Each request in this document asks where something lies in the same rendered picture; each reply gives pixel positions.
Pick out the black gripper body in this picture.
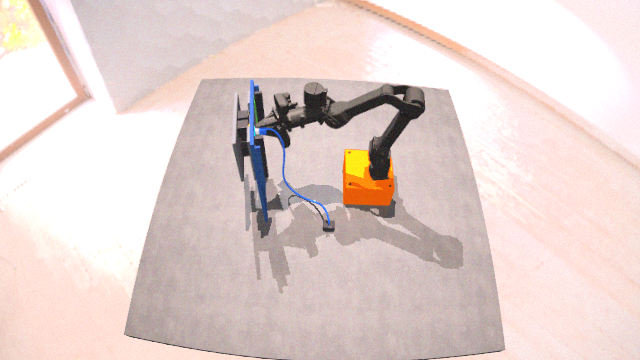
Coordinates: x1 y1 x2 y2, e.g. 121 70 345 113
274 93 308 148

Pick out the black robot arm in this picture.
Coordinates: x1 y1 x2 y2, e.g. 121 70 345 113
302 82 425 181

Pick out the blue network cable plug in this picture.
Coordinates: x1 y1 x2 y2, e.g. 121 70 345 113
255 127 330 225

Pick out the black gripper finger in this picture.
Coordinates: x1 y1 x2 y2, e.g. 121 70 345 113
254 106 280 129
266 126 281 140

